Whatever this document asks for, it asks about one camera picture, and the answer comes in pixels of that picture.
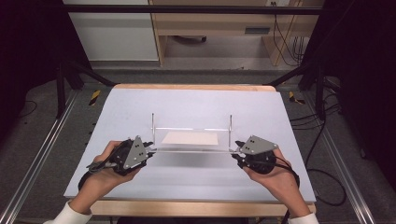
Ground right yellow clamp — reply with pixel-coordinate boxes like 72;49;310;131
288;91;306;105

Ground light wooden desk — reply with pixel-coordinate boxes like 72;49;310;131
148;0;325;67

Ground grey drawer handle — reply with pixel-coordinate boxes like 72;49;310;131
244;27;272;35

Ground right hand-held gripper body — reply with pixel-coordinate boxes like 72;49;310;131
238;134;279;175

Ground person's right hand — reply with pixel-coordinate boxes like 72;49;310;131
243;148;302;201

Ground black looped floor cable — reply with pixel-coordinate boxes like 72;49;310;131
304;119;347;207

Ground person's left hand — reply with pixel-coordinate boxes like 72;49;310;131
81;140;141;199

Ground white paper sheet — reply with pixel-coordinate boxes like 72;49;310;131
161;131;219;147

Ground thin black floor cable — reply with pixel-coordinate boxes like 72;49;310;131
18;100;38;119

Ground black curtain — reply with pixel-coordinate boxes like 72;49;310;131
303;0;396;191
0;0;92;142

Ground left yellow clamp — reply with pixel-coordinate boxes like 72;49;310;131
88;89;102;106

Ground white cabinet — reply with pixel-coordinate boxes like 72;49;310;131
62;0;160;62

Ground black metal stand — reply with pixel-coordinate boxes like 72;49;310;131
55;60;118;119
264;61;329;121

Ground yellow clamp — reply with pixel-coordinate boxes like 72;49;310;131
288;91;306;105
88;89;102;106

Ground clear acrylic frame metal posts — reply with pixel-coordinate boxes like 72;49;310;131
150;113;234;154

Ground right hand-held gripper cable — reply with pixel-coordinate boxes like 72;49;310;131
274;156;302;189

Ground hanging black cables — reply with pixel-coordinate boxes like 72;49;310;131
271;1;307;67

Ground hand-held gripper cable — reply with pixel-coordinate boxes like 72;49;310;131
274;156;302;189
78;159;111;191

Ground bundle of black floor cables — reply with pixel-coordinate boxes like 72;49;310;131
289;92;342;132

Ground left hand-held gripper cable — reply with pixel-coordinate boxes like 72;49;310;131
78;159;111;191

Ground aluminium floor rail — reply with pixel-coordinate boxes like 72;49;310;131
0;90;79;224
303;92;378;224

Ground light grey table mat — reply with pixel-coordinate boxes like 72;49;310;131
64;88;317;203

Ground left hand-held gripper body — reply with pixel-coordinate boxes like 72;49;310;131
108;135;149;176

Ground black horizontal bar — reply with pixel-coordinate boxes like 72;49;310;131
62;4;325;16

